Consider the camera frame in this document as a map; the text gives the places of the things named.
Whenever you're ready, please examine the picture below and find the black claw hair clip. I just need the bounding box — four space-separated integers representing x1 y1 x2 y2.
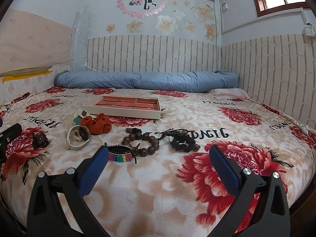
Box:
32 132 50 150

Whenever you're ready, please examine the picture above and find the white bangle bracelet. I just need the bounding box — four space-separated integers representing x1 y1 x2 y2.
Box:
66 124 92 151

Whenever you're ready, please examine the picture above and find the rainbow beaded bracelet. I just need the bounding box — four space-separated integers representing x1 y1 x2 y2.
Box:
104 142 141 164

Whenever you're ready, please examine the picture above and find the orange fabric scrunchie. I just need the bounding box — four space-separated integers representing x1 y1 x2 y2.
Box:
80 113 112 135

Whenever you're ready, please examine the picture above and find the black scrunchie with charms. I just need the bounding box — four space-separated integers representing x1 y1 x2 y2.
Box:
169 135 200 152

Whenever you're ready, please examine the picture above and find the brown wooden bead bracelet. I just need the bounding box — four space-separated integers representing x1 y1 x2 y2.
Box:
121 127 160 157

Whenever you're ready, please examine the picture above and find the black braided leather bracelet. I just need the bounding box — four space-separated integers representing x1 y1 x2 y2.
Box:
155 128 196 141

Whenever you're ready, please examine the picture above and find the cream jewelry tray red lining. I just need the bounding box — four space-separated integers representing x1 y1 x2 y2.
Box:
82 95 161 120

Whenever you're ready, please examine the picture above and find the pink headboard cushion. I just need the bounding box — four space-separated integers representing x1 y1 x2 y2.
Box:
1 9 72 76

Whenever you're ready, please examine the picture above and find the clear plastic sheet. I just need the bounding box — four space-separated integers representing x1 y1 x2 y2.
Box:
70 11 90 72

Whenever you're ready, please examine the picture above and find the floral fleece blanket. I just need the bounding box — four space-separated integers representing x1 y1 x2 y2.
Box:
1 87 315 236

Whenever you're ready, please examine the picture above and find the pink pillow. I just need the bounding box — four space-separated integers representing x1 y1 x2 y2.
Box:
208 88 249 99

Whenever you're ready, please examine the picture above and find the rolled blue quilt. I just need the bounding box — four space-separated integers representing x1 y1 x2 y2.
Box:
54 71 239 93

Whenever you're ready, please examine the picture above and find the white power strip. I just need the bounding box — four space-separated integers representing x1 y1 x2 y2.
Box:
303 23 315 38

